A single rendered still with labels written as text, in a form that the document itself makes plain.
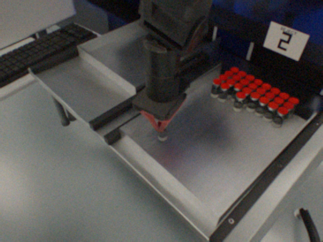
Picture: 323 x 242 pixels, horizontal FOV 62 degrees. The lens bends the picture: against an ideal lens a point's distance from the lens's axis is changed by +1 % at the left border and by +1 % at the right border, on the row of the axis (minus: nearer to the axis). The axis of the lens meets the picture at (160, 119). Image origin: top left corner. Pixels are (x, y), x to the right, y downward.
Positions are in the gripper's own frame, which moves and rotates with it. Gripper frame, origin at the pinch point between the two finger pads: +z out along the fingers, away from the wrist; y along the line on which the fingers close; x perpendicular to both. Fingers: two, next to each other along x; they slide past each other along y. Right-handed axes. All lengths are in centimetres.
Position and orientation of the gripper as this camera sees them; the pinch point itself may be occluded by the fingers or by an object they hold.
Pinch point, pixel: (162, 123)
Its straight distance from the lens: 54.2
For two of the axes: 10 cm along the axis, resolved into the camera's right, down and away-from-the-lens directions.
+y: 5.2, -6.6, 5.5
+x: -8.6, -3.9, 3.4
